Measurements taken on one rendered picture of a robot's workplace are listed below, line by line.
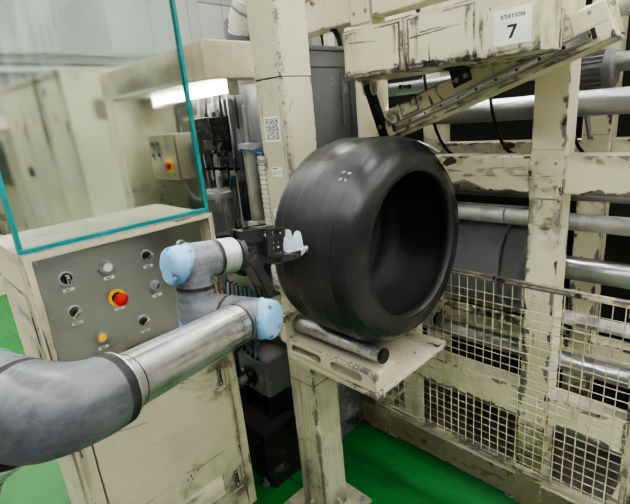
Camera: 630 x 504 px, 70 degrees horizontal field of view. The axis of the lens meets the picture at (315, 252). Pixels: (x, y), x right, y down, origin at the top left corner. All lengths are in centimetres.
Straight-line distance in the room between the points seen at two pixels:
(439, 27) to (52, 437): 123
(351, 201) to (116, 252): 73
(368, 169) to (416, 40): 45
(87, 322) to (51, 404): 89
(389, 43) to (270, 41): 34
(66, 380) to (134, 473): 110
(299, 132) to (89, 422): 106
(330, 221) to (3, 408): 73
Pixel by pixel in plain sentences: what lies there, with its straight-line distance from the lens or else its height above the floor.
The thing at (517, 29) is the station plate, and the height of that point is 169.
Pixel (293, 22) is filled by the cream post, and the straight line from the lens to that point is 146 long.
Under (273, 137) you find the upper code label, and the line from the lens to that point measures 144.
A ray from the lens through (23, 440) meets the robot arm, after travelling 59.
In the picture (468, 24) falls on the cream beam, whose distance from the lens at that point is 133.
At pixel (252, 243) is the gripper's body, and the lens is 98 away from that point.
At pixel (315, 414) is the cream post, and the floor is 51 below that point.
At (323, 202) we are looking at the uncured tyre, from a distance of 109.
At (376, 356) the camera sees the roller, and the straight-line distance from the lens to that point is 125.
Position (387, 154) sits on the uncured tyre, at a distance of 115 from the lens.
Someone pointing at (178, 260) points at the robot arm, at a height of 131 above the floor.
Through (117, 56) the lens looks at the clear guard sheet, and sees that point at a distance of 144.
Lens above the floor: 154
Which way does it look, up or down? 17 degrees down
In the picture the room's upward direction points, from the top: 5 degrees counter-clockwise
